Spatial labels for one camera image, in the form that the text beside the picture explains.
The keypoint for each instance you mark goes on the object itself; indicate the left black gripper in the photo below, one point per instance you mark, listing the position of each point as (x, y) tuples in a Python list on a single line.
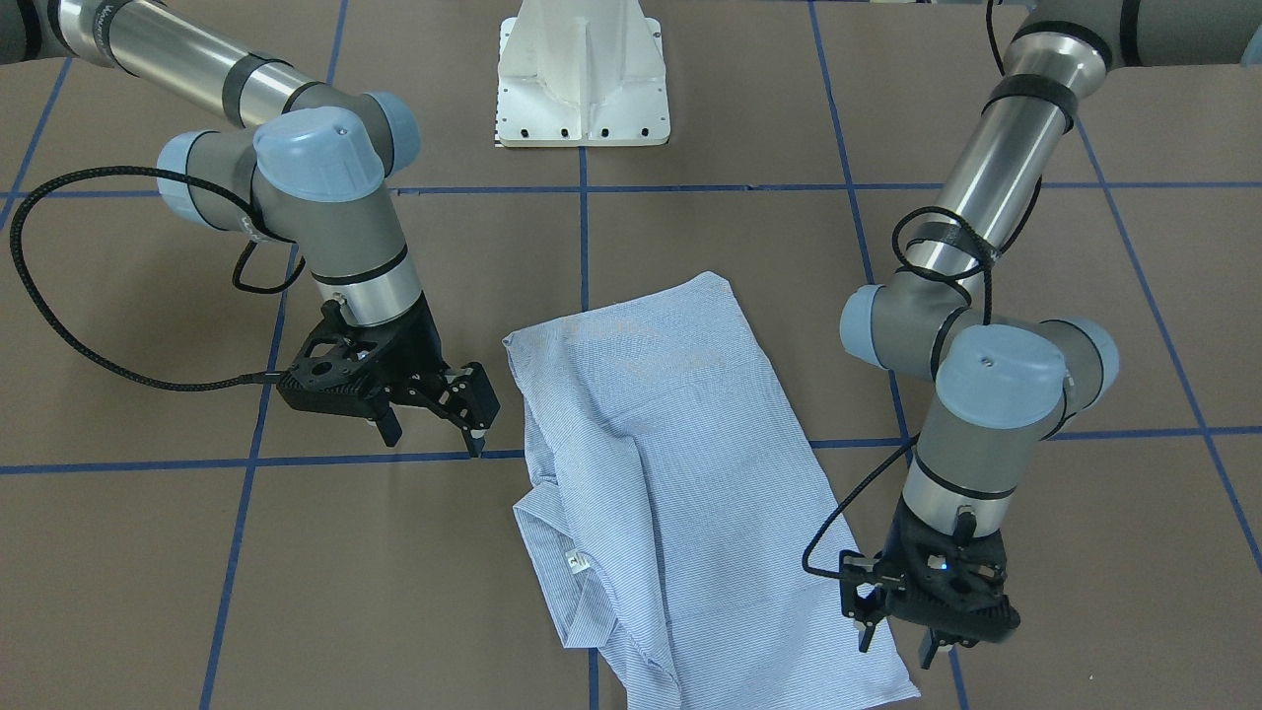
[(896, 548)]

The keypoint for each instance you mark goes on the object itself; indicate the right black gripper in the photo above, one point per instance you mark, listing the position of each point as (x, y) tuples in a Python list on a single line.
[(419, 344)]

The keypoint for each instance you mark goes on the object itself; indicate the light blue striped shirt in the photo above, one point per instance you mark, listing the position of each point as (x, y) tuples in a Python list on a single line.
[(673, 492)]

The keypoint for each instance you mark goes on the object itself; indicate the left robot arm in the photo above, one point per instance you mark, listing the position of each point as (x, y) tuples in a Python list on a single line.
[(1057, 214)]

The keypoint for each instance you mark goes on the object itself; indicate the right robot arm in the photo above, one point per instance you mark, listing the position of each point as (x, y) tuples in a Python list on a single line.
[(306, 166)]

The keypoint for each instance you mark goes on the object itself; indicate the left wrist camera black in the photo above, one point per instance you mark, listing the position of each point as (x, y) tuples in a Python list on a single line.
[(954, 582)]

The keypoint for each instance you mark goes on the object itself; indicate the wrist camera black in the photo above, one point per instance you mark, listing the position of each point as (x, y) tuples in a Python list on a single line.
[(337, 370), (954, 582)]

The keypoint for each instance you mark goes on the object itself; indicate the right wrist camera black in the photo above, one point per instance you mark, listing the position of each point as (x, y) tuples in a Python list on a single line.
[(337, 370)]

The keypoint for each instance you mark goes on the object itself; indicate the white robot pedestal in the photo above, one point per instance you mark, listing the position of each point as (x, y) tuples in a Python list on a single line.
[(581, 74)]

